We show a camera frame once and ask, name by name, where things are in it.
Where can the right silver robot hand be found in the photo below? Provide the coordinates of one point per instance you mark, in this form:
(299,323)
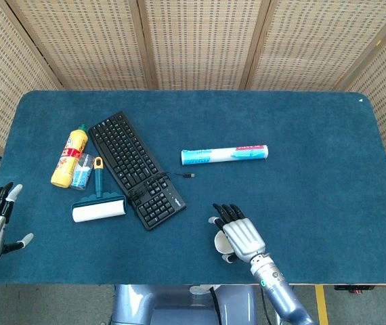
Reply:
(243,237)

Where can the white floral paper cup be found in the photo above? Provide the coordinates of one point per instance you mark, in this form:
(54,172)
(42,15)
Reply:
(220,242)

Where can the blue felt table cover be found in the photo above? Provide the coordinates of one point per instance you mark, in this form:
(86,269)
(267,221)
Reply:
(281,203)

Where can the white and blue bag roll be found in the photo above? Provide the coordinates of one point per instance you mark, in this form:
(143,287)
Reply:
(223,155)

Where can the yellow squeeze bottle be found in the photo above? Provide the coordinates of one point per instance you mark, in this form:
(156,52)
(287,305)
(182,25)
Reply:
(62,172)

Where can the blue grey robot torso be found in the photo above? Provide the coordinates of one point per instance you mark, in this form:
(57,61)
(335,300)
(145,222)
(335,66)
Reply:
(179,308)

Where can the teal lint roller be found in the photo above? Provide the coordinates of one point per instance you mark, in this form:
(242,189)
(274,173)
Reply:
(95,211)

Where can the clear plastic jar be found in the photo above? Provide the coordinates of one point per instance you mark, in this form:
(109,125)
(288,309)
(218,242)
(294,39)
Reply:
(81,176)

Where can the red and black device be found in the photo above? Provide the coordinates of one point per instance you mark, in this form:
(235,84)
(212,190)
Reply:
(355,289)

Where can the black computer keyboard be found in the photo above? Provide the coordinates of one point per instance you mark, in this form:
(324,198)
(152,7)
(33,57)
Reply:
(125,152)

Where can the woven wooden folding screen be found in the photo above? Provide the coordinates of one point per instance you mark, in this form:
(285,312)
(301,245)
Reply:
(196,40)

